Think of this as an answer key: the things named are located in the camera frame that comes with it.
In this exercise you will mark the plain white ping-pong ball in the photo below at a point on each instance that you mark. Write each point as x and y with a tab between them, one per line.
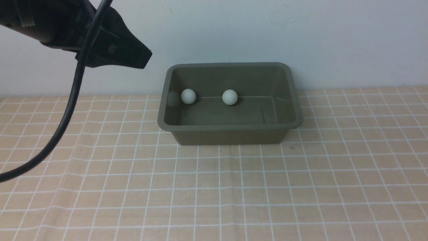
230	97

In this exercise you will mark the olive green plastic bin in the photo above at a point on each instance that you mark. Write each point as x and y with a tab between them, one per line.
267	107

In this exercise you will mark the beige grid-pattern tablecloth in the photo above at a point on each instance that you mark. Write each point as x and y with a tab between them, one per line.
356	170

